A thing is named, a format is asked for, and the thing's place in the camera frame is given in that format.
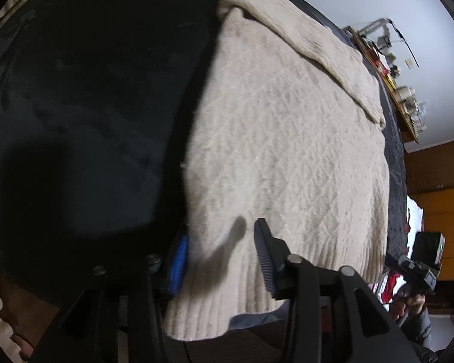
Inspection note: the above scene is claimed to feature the cream knitted sweater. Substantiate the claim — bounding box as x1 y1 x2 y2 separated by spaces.
163 0 390 341

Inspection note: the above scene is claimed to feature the person's right hand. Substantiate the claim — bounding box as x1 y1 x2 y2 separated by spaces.
391 286 427 321

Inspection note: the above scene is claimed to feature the wooden cabinet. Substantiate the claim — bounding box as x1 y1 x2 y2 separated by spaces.
342 26 426 144

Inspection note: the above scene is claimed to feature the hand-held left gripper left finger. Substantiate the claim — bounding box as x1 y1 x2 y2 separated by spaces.
30 234 190 363

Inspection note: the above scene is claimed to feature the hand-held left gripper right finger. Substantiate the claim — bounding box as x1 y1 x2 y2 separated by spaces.
254 218 420 363

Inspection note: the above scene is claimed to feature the person's right forearm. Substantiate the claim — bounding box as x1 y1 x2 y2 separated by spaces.
399 306 434 348

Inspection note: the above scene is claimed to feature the dark quilted bed cover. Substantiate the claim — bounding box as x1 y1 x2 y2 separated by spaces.
0 0 408 329

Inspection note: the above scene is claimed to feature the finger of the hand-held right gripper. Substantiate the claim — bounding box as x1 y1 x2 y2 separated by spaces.
385 253 406 273

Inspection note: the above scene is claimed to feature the red flat box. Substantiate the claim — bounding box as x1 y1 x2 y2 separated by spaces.
367 51 389 77

